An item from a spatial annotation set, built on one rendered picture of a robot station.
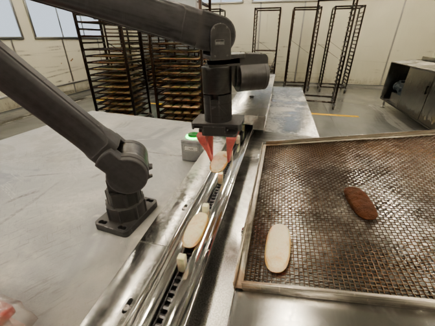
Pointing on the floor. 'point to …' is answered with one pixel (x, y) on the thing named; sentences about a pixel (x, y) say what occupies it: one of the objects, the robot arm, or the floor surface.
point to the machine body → (290, 113)
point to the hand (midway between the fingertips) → (220, 157)
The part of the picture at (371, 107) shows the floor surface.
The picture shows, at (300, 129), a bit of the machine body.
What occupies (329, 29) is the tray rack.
